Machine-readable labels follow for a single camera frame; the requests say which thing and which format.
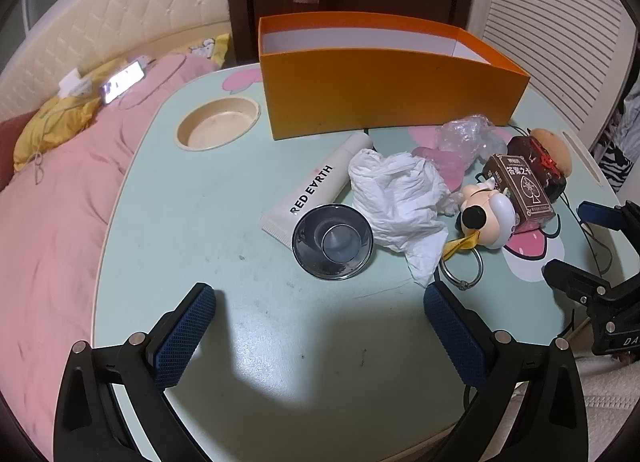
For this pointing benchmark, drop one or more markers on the orange cardboard box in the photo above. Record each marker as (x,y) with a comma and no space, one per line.
(390,92)

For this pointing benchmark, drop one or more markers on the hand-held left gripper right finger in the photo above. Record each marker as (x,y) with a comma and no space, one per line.
(456,337)

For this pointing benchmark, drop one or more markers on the white charger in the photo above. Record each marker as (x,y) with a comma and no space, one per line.
(75,85)

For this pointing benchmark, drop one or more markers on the dark red toy box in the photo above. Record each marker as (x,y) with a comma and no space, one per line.
(530,150)

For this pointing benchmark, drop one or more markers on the pink blanket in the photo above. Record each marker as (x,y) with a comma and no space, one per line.
(50,242)

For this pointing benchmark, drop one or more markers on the zebra-print cloth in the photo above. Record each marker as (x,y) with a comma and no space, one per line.
(620,157)

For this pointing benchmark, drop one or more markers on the lit smartphone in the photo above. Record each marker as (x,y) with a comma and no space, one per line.
(122,82)

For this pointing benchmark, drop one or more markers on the clear plastic wrap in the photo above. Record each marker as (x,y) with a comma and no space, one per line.
(467,137)

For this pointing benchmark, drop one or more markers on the white tissue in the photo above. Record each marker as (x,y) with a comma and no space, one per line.
(400,197)

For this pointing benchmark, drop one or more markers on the brown card box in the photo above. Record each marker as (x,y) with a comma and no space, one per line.
(525,187)

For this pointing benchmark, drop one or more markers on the shiny metal cup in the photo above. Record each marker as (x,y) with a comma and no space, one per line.
(320,247)

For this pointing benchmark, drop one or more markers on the yellow cartoon-print pillow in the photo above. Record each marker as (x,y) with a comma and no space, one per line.
(210,50)

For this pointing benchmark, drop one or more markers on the tan burger plush toy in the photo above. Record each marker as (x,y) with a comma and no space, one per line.
(555,145)

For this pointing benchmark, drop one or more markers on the mint cartoon-print desktop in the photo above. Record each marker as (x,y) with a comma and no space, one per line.
(225,222)

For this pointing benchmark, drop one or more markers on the white louvered panel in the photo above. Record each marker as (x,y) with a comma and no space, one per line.
(550,17)

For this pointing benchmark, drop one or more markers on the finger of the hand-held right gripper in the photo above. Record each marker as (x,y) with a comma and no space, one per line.
(575,279)
(597,213)

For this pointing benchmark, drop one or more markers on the beige round cup holder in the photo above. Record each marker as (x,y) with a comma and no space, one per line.
(215,125)

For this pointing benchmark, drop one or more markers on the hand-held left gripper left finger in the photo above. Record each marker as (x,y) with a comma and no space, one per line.
(182,337)

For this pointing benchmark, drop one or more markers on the dark red pillow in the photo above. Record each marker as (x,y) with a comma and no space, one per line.
(12,142)

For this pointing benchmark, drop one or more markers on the white textured cloth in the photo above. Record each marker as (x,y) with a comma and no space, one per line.
(610,412)

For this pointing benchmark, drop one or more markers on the white cosmetic tube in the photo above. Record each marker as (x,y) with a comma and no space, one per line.
(320,177)

